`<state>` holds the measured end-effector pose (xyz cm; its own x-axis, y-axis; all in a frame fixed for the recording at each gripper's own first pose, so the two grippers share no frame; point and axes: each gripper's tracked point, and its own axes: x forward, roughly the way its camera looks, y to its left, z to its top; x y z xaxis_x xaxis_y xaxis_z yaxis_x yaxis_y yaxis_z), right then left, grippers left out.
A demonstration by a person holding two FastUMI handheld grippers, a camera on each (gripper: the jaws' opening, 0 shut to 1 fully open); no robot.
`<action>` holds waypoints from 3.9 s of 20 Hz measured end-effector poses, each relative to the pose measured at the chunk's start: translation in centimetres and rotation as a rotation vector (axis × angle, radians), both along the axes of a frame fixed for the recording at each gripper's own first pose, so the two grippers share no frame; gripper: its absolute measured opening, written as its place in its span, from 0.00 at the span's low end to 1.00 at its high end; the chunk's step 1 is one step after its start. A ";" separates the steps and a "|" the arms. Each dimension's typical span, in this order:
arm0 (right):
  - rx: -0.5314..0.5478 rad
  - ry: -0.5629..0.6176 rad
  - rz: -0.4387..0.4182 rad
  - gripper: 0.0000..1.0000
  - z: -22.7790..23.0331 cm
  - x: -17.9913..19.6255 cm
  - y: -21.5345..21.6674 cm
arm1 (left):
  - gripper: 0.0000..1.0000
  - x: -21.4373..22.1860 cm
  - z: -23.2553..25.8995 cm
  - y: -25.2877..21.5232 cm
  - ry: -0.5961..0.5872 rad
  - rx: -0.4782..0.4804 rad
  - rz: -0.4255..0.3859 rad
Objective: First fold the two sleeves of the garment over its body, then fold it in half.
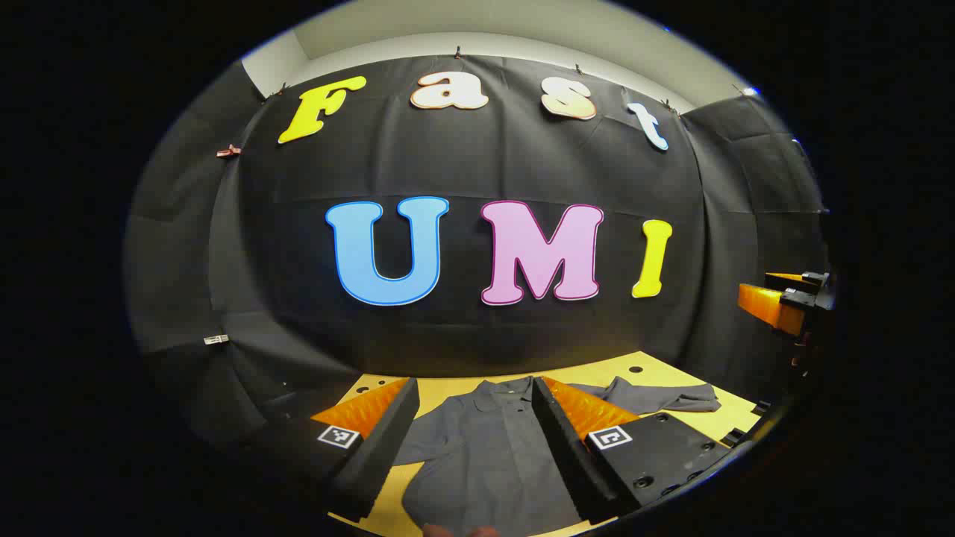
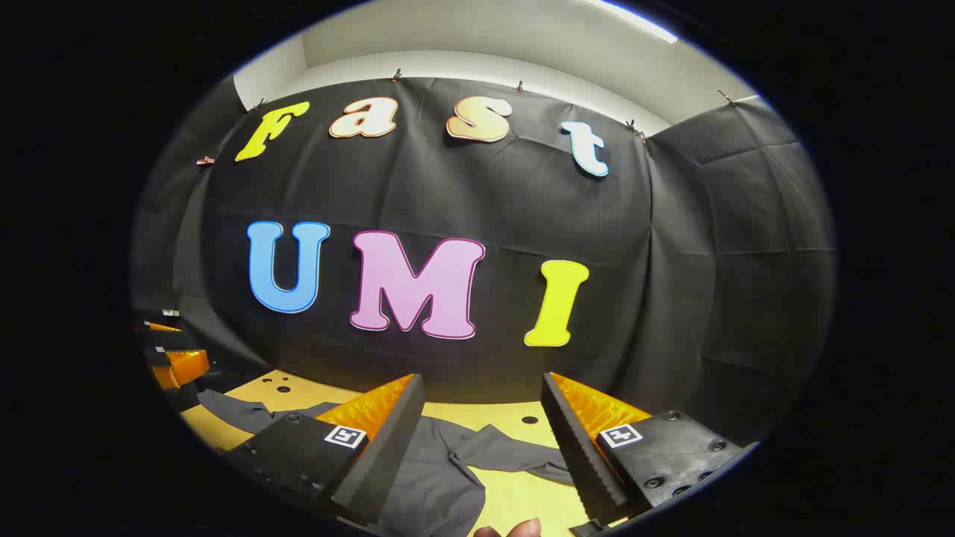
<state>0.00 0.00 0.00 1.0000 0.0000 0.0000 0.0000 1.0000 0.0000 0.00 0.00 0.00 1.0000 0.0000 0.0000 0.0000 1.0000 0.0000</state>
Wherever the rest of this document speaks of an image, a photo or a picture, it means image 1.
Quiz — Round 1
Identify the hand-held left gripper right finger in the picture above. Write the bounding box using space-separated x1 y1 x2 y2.
531 375 736 527

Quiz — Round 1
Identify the grey button-up shirt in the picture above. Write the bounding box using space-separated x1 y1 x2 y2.
392 375 723 537

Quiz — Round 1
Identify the black backdrop cloth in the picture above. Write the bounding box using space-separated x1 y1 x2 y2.
123 54 833 478

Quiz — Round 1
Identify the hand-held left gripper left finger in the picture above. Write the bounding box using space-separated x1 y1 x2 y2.
224 377 421 523

